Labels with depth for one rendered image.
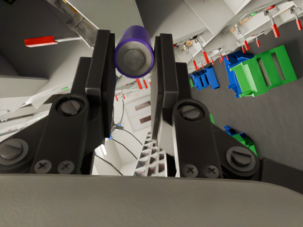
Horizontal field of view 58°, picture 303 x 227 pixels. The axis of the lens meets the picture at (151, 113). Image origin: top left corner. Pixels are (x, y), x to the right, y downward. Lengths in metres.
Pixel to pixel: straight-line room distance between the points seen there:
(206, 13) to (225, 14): 0.03
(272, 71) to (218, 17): 1.12
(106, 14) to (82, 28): 0.08
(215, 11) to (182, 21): 0.06
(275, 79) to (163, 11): 1.17
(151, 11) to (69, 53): 0.17
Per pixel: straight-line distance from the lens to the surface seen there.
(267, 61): 1.62
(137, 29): 0.16
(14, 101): 0.58
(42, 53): 0.56
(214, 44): 1.24
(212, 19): 0.52
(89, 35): 0.33
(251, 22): 1.04
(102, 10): 0.24
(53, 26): 0.55
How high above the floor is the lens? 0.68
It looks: 4 degrees up
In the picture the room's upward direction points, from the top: 111 degrees counter-clockwise
